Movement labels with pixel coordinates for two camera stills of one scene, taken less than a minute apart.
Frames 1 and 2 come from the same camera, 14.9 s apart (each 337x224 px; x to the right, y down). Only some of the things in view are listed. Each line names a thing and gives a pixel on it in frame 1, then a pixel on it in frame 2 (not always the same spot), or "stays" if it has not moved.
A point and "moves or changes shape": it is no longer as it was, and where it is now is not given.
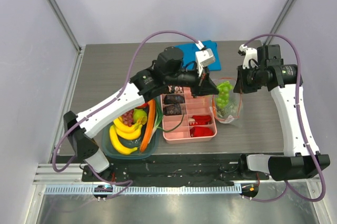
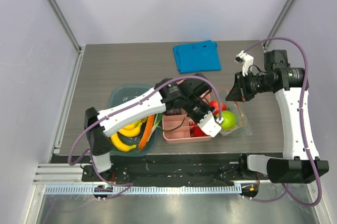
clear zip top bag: x=227 y=105 moves or changes shape
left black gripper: x=204 y=87 to x=207 y=109
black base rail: x=172 y=169 stays
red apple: x=144 y=105 moves or changes shape
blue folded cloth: x=189 y=51 stays
